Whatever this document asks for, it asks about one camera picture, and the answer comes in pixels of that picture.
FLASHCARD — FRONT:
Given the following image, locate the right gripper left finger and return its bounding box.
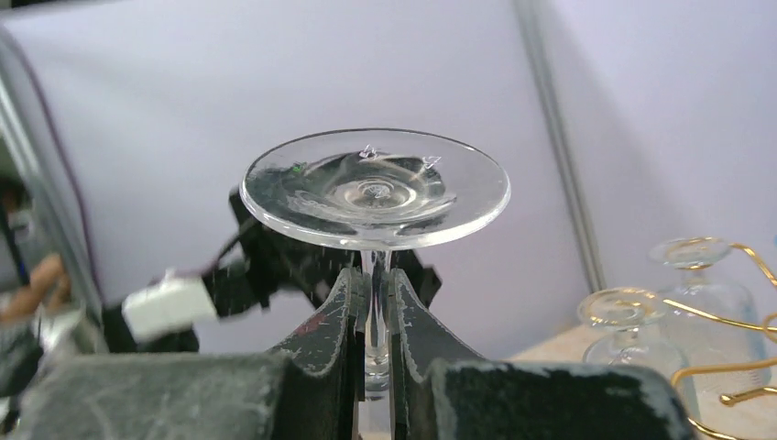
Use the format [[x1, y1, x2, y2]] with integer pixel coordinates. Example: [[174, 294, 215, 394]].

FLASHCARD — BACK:
[[269, 269, 364, 439]]

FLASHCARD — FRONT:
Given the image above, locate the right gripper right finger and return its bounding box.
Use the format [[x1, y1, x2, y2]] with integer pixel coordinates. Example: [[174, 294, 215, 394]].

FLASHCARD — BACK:
[[388, 269, 484, 439]]

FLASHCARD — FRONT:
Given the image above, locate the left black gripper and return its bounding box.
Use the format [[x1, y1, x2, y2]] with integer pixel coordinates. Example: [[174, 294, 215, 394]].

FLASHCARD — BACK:
[[202, 188, 362, 317]]

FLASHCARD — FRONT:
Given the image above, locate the clear wine glass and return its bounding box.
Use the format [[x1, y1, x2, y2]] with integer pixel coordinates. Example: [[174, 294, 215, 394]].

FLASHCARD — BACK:
[[238, 128, 511, 395]]

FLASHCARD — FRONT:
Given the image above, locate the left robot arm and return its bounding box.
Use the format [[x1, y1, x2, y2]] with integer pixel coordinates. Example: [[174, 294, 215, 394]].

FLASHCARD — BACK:
[[1, 177, 361, 397]]

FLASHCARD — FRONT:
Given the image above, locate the clear hanging glass front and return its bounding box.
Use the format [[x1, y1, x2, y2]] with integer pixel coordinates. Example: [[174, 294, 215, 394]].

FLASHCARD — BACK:
[[576, 287, 702, 420]]

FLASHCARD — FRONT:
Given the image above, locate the clear hanging glass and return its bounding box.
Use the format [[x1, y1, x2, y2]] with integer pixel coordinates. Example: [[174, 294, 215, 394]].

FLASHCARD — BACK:
[[576, 287, 702, 420], [648, 236, 772, 390]]

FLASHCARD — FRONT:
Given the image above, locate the clear hanging glass back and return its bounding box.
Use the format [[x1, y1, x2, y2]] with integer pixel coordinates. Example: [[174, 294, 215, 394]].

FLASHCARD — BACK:
[[648, 236, 772, 390]]

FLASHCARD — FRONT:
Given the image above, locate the gold wire glass rack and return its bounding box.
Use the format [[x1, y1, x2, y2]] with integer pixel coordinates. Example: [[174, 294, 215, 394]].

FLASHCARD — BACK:
[[582, 236, 777, 440]]

